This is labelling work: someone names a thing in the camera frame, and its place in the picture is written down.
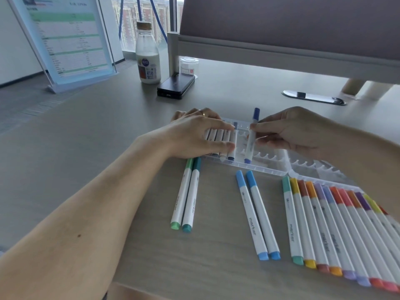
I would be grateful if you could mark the person's right hand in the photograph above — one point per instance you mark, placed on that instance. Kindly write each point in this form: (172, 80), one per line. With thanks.
(293, 131)

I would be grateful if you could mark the person's left hand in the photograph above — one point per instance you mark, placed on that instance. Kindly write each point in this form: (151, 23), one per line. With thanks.
(187, 137)

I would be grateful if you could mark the brown-ended white marker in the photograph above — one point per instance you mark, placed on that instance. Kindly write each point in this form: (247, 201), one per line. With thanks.
(207, 134)

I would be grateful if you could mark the tan-ended white marker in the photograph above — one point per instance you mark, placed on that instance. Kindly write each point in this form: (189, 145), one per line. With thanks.
(212, 134)

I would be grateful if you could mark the clear plastic marker case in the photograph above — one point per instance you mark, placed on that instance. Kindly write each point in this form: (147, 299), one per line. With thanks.
(272, 165)

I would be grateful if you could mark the blue marker cap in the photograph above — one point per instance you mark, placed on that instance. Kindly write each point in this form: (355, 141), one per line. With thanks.
(256, 114)

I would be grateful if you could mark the blue-ended white marker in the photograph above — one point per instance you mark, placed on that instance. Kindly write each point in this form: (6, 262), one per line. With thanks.
(251, 143)

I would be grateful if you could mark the navy-ended white marker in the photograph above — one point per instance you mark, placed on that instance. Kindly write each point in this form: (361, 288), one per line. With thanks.
(232, 142)

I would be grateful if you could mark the mint marker cap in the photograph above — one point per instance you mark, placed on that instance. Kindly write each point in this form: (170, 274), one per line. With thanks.
(286, 184)

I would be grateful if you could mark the yellow marker cap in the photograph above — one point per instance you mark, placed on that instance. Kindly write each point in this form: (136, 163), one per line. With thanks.
(295, 186)

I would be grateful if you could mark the sky-blue marker cap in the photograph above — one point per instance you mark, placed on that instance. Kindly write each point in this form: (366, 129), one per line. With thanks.
(251, 178)
(241, 178)

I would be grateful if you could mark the lavender marker cap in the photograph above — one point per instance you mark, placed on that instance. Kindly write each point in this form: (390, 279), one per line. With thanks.
(319, 191)

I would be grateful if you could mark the periwinkle marker cap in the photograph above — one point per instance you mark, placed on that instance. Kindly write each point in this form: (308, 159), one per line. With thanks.
(328, 194)

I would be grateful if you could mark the red-orange marker cap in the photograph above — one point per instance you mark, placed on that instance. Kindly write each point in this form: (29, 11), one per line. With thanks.
(336, 195)

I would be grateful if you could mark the pink marker cap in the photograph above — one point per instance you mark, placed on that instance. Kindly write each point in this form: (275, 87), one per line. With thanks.
(345, 197)

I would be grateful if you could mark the copper marker cap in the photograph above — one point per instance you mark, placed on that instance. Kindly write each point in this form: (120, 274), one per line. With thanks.
(354, 199)

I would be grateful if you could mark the sky-blue-ended white marker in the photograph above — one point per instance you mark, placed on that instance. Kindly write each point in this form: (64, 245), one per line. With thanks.
(253, 221)
(264, 221)

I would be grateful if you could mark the mint-ended white marker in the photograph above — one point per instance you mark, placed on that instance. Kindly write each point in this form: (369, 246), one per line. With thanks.
(293, 228)

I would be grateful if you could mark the purple marker cap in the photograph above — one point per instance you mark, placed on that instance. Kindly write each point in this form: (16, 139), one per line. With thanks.
(363, 201)

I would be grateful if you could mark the dusty-pink-ended white marker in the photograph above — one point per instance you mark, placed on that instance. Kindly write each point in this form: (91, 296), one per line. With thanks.
(314, 231)

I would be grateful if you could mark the yellow-green marker cap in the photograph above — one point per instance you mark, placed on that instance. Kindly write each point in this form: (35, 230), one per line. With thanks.
(372, 204)

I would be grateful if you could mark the orange-tipped white marker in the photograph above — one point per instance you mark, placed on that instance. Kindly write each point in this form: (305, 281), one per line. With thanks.
(325, 234)

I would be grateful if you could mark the lavender-ended white marker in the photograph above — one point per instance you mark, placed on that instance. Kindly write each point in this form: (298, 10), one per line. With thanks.
(336, 237)

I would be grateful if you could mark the red-tipped white marker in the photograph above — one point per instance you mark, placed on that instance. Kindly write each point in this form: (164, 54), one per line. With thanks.
(359, 243)

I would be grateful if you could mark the crimson-ended white marker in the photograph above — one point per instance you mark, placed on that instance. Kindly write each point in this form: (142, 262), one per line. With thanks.
(392, 223)

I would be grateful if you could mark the yellow-green-tipped white marker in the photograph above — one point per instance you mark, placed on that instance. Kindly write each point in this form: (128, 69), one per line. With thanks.
(389, 228)

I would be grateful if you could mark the pink-ended white marker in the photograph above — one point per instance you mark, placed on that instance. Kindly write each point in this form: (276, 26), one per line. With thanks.
(370, 246)

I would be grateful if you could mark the purple-ended white marker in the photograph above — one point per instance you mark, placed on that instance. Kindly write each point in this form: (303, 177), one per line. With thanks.
(386, 237)

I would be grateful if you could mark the copper-ended white marker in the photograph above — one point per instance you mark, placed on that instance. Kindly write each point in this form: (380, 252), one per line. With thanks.
(379, 243)

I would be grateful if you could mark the person's left forearm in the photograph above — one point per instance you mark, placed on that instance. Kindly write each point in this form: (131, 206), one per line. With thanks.
(72, 237)

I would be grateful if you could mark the person's right forearm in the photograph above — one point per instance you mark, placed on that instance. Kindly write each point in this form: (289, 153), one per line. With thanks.
(365, 165)

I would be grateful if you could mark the person's bare leg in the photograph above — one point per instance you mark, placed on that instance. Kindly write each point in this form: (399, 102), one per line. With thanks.
(134, 293)

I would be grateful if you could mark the black rectangular power bank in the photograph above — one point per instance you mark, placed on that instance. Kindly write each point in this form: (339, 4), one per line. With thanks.
(175, 86)

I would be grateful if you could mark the small clear jar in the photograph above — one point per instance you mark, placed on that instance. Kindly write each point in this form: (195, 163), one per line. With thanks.
(189, 66)

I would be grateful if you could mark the brown paper cup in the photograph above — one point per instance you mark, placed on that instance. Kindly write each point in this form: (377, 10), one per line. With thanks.
(353, 86)

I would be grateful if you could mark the grey desk shelf riser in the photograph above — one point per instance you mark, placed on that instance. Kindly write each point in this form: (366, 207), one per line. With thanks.
(265, 57)

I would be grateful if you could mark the white milk bottle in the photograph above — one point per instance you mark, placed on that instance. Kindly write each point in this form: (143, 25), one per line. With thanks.
(148, 59)

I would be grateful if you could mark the white paper cup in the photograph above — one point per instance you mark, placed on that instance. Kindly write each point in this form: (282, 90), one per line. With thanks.
(377, 90)

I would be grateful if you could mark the grey desk divider shelf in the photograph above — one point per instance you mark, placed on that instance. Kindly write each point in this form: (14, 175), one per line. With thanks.
(290, 21)

